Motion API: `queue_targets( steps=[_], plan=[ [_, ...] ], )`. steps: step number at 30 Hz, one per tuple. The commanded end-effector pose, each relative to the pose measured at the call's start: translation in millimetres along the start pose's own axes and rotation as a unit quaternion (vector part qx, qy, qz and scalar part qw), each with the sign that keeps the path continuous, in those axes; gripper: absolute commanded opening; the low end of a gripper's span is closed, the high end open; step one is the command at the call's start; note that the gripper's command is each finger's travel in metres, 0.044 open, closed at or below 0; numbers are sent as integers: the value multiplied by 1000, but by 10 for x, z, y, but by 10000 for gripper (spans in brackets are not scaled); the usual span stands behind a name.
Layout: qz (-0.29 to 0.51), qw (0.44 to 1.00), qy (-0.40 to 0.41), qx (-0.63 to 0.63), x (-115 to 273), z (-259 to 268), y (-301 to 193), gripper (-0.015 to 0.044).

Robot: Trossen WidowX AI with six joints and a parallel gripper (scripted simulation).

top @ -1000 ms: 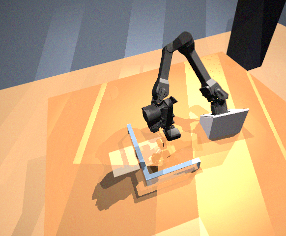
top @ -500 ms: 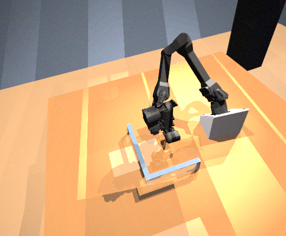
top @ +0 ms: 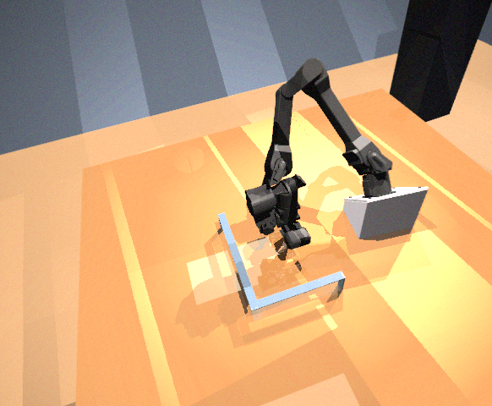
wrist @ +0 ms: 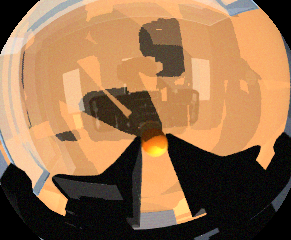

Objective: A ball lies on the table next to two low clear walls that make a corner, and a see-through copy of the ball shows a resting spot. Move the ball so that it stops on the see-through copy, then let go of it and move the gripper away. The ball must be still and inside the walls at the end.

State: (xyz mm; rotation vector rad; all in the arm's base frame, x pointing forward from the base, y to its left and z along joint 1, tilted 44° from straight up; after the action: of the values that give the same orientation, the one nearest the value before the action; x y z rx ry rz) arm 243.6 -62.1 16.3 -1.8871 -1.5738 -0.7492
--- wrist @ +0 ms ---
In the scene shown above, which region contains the clear l-shaped low wall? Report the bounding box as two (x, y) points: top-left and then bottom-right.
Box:
(0, 0), (260, 196)

